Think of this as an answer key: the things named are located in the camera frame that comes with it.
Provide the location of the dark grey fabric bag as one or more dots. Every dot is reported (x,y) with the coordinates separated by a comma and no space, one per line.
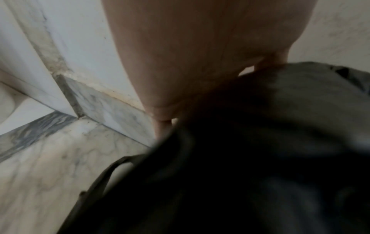
(260,160)

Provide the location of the person's left hand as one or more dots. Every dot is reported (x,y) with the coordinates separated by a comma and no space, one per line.
(185,57)

